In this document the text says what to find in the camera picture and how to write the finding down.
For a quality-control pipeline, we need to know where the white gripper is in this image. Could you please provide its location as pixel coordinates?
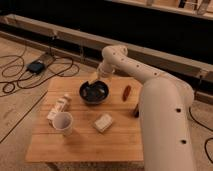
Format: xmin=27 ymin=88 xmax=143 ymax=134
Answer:
xmin=88 ymin=64 xmax=114 ymax=91

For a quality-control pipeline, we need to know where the red brown eraser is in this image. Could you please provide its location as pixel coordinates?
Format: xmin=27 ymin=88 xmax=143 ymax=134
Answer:
xmin=122 ymin=85 xmax=131 ymax=101

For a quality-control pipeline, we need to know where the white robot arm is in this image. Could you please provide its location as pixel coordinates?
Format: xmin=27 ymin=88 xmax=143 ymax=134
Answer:
xmin=92 ymin=45 xmax=197 ymax=171

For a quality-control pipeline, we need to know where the dark round bowl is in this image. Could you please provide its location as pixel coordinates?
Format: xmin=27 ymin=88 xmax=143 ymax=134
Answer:
xmin=79 ymin=81 xmax=109 ymax=105

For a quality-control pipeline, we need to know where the white rectangular sponge block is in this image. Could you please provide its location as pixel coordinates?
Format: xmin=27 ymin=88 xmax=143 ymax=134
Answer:
xmin=94 ymin=114 xmax=113 ymax=133

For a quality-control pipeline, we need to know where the wooden table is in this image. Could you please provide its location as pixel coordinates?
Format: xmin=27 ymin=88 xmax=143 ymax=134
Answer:
xmin=26 ymin=77 xmax=143 ymax=163

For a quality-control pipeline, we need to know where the white plastic bottle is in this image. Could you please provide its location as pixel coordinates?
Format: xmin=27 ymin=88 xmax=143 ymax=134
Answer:
xmin=47 ymin=94 xmax=71 ymax=124

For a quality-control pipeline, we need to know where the black upright marker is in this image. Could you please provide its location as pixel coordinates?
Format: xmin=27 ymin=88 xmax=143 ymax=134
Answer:
xmin=133 ymin=104 xmax=139 ymax=118

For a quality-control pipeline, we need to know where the black power adapter box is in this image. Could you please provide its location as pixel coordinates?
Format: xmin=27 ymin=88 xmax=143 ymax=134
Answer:
xmin=27 ymin=61 xmax=45 ymax=74

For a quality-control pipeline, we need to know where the black floor cable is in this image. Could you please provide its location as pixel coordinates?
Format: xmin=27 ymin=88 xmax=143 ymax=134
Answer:
xmin=0 ymin=44 xmax=81 ymax=98

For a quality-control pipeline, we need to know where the black cable at right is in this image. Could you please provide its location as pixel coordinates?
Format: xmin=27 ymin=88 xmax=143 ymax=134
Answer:
xmin=188 ymin=74 xmax=213 ymax=166

